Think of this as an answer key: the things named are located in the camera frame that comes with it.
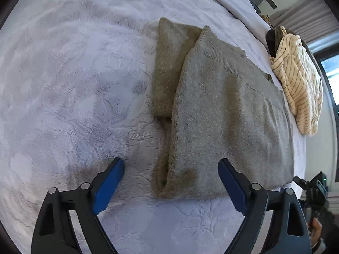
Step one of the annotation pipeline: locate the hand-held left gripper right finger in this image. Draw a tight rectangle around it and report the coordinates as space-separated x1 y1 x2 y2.
218 158 312 254

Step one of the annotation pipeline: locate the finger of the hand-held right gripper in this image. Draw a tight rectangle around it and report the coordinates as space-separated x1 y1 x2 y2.
293 176 310 191

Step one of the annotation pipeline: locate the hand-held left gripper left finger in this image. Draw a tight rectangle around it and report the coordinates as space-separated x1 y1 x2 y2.
30 158 125 254

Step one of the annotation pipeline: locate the olive grey knit sweater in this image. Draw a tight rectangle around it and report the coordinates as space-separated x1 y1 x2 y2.
150 18 295 200

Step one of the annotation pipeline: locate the person's right hand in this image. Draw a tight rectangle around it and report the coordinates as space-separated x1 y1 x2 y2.
307 215 324 247

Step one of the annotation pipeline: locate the cream striped garment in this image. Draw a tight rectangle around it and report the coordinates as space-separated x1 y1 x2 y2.
270 26 324 136

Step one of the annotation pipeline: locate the window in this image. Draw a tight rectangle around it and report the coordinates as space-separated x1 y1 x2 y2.
318 50 339 113

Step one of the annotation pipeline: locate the dark cloth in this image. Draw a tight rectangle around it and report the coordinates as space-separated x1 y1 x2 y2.
265 26 313 56

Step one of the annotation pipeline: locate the grey curtain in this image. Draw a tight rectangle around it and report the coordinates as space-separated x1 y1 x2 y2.
270 0 339 48

